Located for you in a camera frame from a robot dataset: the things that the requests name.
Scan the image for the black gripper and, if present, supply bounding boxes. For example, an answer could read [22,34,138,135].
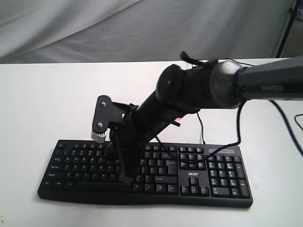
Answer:
[105,118,158,183]

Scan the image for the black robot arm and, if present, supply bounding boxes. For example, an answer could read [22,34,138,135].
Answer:
[110,56,303,183]

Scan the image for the black acer keyboard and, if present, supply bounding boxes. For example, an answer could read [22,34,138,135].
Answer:
[37,140,253,208]

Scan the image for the grey backdrop cloth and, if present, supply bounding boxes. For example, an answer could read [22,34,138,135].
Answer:
[0,0,294,63]

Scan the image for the black stand pole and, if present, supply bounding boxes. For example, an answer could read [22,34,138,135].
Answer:
[276,0,300,58]

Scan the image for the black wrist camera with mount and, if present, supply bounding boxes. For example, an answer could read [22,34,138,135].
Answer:
[91,95,139,143]

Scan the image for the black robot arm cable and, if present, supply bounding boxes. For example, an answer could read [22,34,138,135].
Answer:
[151,99,303,164]

